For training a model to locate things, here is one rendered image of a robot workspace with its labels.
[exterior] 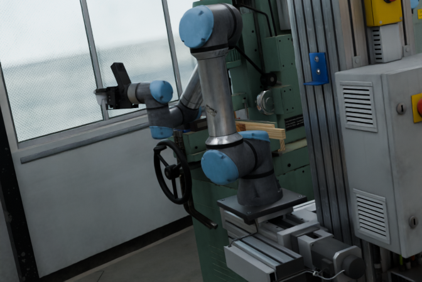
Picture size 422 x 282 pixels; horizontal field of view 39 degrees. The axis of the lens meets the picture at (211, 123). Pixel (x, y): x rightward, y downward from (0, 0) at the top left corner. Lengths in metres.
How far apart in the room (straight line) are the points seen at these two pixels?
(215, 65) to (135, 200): 2.33
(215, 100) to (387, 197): 0.57
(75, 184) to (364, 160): 2.43
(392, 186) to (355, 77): 0.29
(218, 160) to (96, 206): 2.14
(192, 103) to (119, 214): 2.01
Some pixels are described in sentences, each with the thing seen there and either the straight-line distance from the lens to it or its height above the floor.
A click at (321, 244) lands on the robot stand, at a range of 1.70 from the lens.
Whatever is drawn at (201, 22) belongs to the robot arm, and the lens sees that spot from 1.72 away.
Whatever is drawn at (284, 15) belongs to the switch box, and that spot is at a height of 1.38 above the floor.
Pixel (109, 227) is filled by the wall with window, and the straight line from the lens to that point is 3.91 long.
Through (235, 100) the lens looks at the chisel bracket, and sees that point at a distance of 2.68.
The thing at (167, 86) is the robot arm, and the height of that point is 1.23.
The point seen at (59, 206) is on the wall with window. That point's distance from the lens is 3.72.
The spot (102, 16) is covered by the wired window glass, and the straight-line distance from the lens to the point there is 3.92.
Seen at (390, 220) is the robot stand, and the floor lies 0.85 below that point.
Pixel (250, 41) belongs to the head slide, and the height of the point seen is 1.29.
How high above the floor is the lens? 1.42
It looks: 10 degrees down
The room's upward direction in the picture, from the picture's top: 9 degrees counter-clockwise
